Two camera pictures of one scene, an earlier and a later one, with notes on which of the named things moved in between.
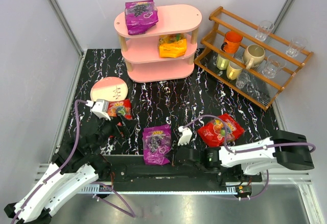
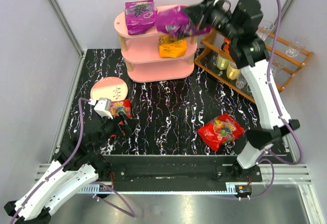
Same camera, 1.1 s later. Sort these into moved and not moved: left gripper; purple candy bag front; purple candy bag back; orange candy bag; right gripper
Moved: right gripper; purple candy bag front
Not moved: orange candy bag; purple candy bag back; left gripper
